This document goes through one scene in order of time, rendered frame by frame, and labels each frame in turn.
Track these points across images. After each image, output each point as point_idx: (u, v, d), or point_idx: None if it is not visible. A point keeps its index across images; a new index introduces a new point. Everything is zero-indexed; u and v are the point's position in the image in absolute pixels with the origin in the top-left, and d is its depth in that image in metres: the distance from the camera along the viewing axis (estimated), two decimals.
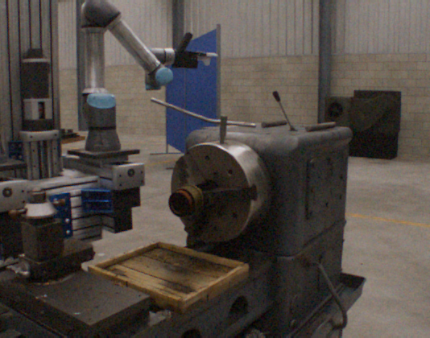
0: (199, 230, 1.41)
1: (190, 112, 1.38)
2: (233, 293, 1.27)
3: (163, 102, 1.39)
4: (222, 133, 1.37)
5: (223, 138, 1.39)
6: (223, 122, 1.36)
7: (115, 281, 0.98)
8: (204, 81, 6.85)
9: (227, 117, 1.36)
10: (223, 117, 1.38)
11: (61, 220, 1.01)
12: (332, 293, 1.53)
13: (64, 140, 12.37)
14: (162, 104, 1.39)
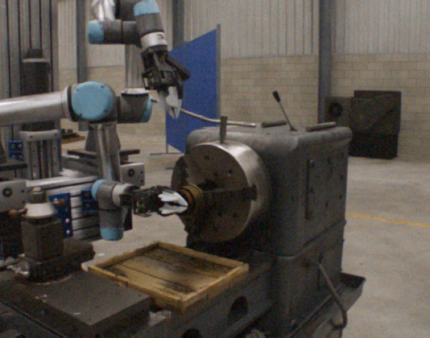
0: (199, 230, 1.41)
1: (190, 112, 1.38)
2: (233, 293, 1.27)
3: None
4: (222, 133, 1.37)
5: (223, 138, 1.39)
6: (223, 122, 1.36)
7: (115, 281, 0.98)
8: (204, 81, 6.85)
9: (227, 117, 1.36)
10: (223, 117, 1.38)
11: (61, 220, 1.01)
12: (332, 293, 1.53)
13: (64, 140, 12.37)
14: None
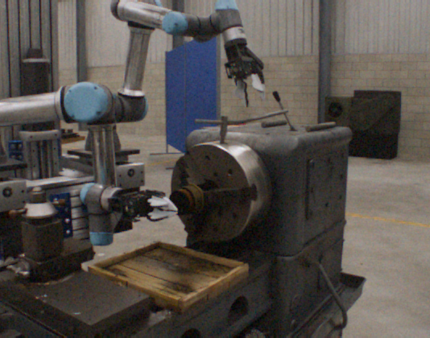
0: (199, 230, 1.41)
1: (254, 117, 1.42)
2: (233, 293, 1.27)
3: (278, 112, 1.45)
4: (221, 133, 1.39)
5: (221, 139, 1.38)
6: (222, 121, 1.38)
7: (115, 281, 0.98)
8: (204, 81, 6.85)
9: (221, 116, 1.37)
10: (227, 117, 1.36)
11: (61, 220, 1.01)
12: (332, 293, 1.53)
13: (64, 140, 12.37)
14: (279, 113, 1.45)
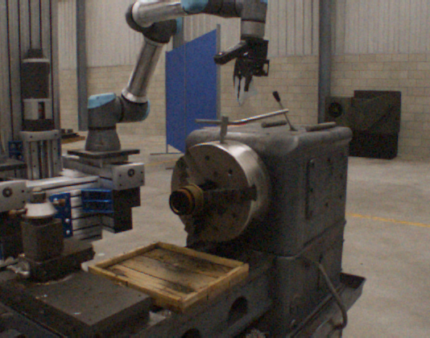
0: (199, 230, 1.41)
1: (254, 117, 1.42)
2: (233, 293, 1.27)
3: (278, 112, 1.45)
4: (221, 132, 1.39)
5: (221, 139, 1.38)
6: (222, 121, 1.38)
7: (115, 281, 0.98)
8: (204, 81, 6.85)
9: (221, 116, 1.37)
10: (227, 117, 1.36)
11: (61, 220, 1.01)
12: (332, 293, 1.53)
13: (64, 140, 12.37)
14: (279, 113, 1.45)
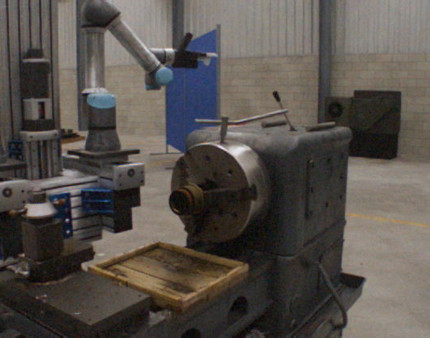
0: (199, 230, 1.41)
1: (254, 117, 1.42)
2: (233, 293, 1.27)
3: (278, 112, 1.45)
4: (221, 132, 1.39)
5: (221, 139, 1.38)
6: (222, 121, 1.38)
7: (115, 281, 0.98)
8: (204, 81, 6.85)
9: (221, 116, 1.37)
10: (227, 117, 1.36)
11: (61, 220, 1.01)
12: (332, 293, 1.53)
13: (64, 140, 12.37)
14: (279, 113, 1.45)
